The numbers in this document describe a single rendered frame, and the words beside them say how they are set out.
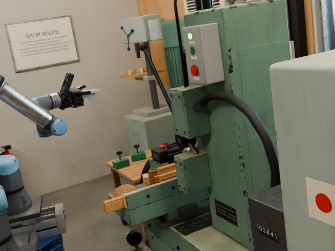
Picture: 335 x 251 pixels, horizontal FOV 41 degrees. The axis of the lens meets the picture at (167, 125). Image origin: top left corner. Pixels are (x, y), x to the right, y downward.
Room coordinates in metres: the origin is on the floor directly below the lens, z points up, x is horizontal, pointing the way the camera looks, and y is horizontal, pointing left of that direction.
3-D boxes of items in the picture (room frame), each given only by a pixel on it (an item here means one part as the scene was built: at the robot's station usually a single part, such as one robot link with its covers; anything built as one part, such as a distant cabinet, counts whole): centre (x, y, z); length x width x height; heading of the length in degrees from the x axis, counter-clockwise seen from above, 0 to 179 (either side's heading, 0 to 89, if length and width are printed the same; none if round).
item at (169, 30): (1.61, -0.12, 1.35); 0.18 x 0.18 x 0.31
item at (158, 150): (1.76, 0.01, 0.99); 0.13 x 0.11 x 0.06; 116
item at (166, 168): (1.64, -0.01, 0.94); 0.16 x 0.02 x 0.07; 116
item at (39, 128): (2.07, 0.57, 1.12); 0.11 x 0.08 x 0.11; 37
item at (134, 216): (1.68, -0.03, 0.87); 0.61 x 0.30 x 0.06; 116
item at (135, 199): (1.55, -0.09, 0.93); 0.60 x 0.02 x 0.06; 116
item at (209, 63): (1.26, -0.13, 1.40); 0.10 x 0.06 x 0.16; 26
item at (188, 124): (1.35, -0.07, 1.22); 0.09 x 0.08 x 0.15; 26
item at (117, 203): (1.54, 0.02, 0.92); 0.54 x 0.02 x 0.04; 116
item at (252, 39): (1.35, -0.25, 1.16); 0.22 x 0.22 x 0.72; 26
